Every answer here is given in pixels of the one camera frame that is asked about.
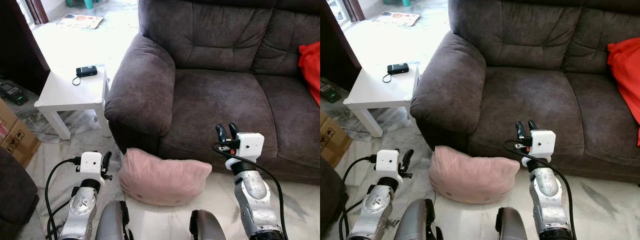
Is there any pink pillow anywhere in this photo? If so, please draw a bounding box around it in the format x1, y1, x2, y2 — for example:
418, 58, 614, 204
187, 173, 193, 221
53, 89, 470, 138
118, 148, 213, 207
428, 145, 521, 204

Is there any dark grey fabric sofa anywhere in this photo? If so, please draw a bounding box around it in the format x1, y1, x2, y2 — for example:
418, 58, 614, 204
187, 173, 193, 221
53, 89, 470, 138
104, 0, 321, 185
410, 0, 640, 183

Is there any red pillow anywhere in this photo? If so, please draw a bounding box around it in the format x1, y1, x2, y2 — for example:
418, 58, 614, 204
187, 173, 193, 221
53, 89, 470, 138
607, 36, 640, 146
298, 41, 321, 107

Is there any printed floor mat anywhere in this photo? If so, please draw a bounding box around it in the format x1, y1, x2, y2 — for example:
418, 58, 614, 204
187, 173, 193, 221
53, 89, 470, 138
56, 14, 104, 30
372, 11, 421, 27

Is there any white side table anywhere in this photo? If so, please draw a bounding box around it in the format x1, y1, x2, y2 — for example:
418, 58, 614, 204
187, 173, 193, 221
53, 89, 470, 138
343, 62, 421, 138
33, 64, 112, 141

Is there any brown cardboard box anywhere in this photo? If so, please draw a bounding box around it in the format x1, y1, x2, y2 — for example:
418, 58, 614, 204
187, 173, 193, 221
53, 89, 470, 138
0, 97, 42, 168
320, 110, 353, 168

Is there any dark grey armchair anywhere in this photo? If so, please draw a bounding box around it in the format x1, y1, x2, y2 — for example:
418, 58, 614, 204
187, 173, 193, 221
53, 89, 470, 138
320, 157, 346, 236
0, 147, 40, 240

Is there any grey right robot leg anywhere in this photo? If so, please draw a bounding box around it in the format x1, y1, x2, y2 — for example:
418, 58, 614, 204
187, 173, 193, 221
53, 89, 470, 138
496, 206, 531, 240
189, 210, 228, 240

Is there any black charger with green light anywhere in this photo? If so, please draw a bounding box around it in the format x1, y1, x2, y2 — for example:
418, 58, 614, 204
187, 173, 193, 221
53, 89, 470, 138
0, 82, 28, 106
320, 77, 341, 103

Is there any dark wooden partition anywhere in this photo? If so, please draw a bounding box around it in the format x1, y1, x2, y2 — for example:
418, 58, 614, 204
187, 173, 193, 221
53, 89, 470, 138
0, 0, 51, 96
320, 0, 362, 93

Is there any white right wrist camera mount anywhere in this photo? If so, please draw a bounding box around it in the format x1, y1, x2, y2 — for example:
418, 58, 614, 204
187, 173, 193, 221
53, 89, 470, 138
522, 130, 557, 168
225, 132, 265, 171

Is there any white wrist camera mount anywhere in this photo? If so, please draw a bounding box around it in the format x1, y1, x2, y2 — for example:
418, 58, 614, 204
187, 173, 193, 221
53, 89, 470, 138
79, 151, 107, 188
522, 130, 557, 168
375, 149, 404, 187
225, 132, 265, 171

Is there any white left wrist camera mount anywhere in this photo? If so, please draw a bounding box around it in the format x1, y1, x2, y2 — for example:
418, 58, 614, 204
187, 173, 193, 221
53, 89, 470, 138
79, 151, 107, 188
375, 149, 404, 187

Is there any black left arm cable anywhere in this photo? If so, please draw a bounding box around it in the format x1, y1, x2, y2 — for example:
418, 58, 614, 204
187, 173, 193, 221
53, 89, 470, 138
339, 154, 378, 240
45, 156, 82, 240

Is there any black pouch with strap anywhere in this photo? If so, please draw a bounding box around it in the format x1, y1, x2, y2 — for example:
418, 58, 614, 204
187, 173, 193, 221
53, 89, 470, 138
72, 65, 98, 86
382, 63, 410, 84

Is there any brown wooden door frame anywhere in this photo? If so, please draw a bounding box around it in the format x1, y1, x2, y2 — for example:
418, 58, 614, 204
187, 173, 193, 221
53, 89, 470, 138
25, 0, 50, 25
342, 0, 366, 22

